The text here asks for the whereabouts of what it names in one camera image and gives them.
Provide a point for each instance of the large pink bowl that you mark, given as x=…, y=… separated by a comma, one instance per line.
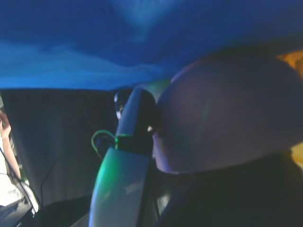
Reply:
x=225, y=113

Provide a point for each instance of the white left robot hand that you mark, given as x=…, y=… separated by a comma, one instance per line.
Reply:
x=118, y=189

